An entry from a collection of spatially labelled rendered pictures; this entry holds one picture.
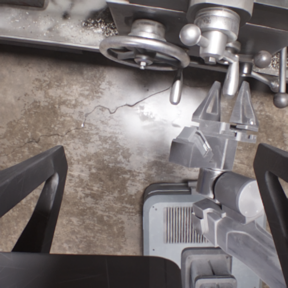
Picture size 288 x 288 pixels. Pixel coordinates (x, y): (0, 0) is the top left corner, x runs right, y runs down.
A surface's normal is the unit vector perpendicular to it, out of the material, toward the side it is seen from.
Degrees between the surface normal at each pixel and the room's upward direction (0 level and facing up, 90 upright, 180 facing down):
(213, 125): 48
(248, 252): 65
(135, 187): 0
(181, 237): 0
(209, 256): 0
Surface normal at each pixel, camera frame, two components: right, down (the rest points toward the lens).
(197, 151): 0.64, 0.17
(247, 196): 0.37, 0.14
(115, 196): -0.03, 0.08
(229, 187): -0.83, -0.39
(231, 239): -0.81, 0.26
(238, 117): -0.64, -0.42
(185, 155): -0.75, -0.07
